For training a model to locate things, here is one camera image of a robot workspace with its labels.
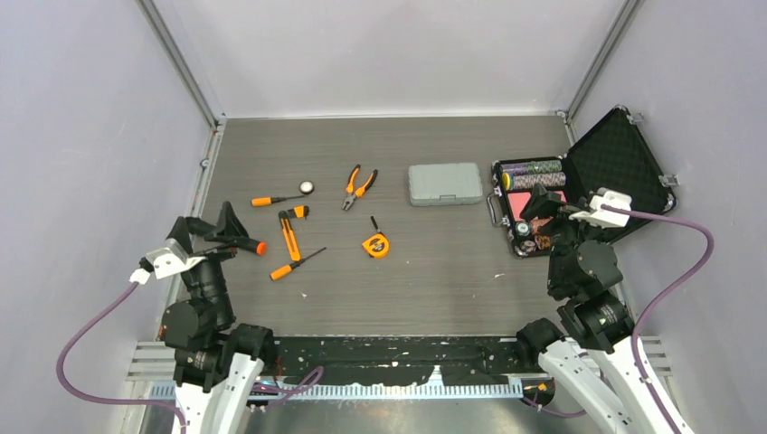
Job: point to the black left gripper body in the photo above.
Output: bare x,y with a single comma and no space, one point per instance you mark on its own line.
216,251

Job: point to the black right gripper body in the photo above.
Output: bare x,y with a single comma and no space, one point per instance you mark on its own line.
563,231

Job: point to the grey plastic tool case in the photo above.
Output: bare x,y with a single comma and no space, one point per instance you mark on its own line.
445,184

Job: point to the orange black pliers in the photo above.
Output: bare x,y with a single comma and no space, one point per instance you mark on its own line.
354,192

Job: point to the orange tape measure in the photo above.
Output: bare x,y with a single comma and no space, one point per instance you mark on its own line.
377,246

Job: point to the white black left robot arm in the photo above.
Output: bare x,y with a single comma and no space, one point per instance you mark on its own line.
217,359

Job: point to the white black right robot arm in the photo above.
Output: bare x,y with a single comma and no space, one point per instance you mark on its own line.
595,353

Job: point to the red playing card deck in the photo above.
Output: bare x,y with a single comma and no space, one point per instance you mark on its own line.
517,203

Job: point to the small orange screwdriver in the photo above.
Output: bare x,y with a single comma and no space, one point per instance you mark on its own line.
270,200

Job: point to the orange phillips screwdriver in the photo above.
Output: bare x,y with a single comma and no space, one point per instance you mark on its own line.
283,271

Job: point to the orange utility knife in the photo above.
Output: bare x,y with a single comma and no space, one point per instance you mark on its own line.
285,218

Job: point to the small round silver disc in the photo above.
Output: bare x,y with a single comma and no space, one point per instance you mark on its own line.
306,187

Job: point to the black aluminium poker chip case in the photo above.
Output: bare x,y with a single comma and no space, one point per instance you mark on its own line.
613,154

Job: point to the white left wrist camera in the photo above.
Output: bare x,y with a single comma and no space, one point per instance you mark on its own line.
167,261

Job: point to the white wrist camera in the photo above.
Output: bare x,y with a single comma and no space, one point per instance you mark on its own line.
167,261
606,209

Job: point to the black orange-tipped tool handle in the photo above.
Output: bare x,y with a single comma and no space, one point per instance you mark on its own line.
247,244

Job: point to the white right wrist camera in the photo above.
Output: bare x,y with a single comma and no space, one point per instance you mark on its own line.
606,209

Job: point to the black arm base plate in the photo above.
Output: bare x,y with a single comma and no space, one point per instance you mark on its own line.
404,360

